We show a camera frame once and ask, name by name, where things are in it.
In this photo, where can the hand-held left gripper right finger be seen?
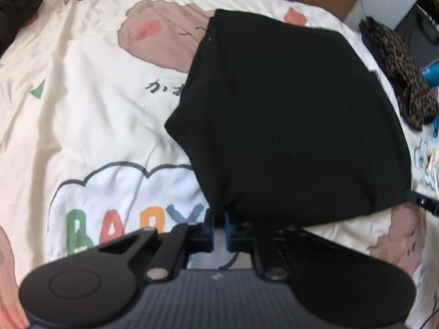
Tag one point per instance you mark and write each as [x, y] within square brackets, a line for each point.
[231, 236]

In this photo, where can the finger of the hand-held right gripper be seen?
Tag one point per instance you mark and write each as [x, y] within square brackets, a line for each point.
[420, 199]

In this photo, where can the black bag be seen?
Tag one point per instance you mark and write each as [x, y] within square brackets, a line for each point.
[418, 24]

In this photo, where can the cream bear-print blanket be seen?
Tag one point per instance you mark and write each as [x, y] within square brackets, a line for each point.
[85, 109]

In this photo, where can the teal jersey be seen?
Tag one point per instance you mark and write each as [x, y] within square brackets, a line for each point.
[431, 73]

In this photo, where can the black shorts with bear-print panels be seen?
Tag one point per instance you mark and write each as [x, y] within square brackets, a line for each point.
[291, 109]

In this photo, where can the leopard print garment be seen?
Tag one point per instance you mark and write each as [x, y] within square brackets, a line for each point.
[401, 61]

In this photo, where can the black cloth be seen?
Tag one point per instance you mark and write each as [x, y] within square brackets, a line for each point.
[17, 10]

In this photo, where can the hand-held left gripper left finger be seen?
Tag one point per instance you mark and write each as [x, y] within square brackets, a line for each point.
[210, 233]

